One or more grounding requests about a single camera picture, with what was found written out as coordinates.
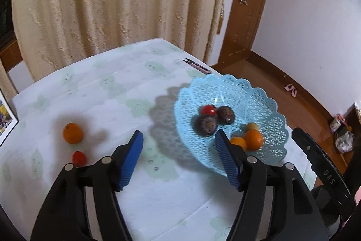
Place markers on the light blue plastic basket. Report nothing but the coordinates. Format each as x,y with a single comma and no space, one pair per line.
253,99

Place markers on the crumpled plastic bag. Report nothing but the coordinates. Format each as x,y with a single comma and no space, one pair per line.
344,142

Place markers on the small mandarin with stem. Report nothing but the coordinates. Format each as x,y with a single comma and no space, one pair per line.
253,140

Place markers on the yellow-orange citrus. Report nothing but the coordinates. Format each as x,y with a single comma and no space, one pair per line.
239,142

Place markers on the pink white package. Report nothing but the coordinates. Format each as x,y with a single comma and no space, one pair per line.
337,122

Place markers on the red tomato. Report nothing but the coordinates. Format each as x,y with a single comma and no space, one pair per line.
79,158

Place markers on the photo collage card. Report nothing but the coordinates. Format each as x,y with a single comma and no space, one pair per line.
5,116

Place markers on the pink slipper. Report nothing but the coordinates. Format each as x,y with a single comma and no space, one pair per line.
291,90

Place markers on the large orange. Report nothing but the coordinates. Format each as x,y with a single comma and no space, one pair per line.
72,133

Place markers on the small dark passion fruit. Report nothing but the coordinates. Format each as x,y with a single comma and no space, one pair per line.
225,114

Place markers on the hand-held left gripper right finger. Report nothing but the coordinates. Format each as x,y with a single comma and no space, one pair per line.
227,162

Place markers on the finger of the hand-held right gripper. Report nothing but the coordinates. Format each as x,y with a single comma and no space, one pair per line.
304,142

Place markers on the cherry tomato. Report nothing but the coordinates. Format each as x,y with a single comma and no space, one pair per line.
208,109

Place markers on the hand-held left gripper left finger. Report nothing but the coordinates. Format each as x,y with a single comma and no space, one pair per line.
131,159

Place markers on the brown longan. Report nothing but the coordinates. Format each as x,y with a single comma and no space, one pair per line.
252,126

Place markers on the large dark passion fruit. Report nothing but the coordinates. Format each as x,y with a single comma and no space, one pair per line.
206,125

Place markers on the white printed tablecloth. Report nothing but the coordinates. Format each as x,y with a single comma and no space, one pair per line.
112,94

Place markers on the pink thread snips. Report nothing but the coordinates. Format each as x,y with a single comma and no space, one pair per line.
197,66

